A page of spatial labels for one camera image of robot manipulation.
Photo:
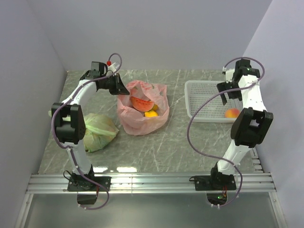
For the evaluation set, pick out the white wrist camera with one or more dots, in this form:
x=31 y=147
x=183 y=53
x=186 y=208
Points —
x=228 y=73
x=113 y=68

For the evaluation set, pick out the fake watermelon slice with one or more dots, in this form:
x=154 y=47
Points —
x=141 y=105

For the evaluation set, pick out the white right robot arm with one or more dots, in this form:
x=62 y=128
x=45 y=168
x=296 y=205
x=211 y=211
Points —
x=249 y=128

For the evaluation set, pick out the yellow fake bell pepper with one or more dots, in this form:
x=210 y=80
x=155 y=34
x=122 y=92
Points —
x=155 y=107

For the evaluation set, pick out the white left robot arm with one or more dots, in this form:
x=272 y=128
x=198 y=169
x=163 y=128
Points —
x=68 y=124

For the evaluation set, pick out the aluminium front rail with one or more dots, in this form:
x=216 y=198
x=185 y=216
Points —
x=145 y=183

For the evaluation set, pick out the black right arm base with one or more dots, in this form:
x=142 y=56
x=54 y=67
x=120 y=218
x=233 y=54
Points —
x=207 y=183

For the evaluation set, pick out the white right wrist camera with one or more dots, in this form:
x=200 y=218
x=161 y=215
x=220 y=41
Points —
x=228 y=73

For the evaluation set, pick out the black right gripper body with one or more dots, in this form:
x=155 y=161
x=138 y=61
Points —
x=224 y=86

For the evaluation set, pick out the tied green plastic bag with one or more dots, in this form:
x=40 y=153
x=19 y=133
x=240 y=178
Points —
x=100 y=131

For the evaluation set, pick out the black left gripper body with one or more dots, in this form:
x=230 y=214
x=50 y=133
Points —
x=109 y=83

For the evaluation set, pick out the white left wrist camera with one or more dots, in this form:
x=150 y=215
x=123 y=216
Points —
x=113 y=68

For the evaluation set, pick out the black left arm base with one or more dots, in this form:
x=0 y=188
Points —
x=84 y=185

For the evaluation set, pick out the white perforated plastic basket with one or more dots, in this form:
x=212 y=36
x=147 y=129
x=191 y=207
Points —
x=197 y=92

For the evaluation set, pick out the pink plastic bag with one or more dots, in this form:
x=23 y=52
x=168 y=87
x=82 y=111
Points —
x=134 y=122

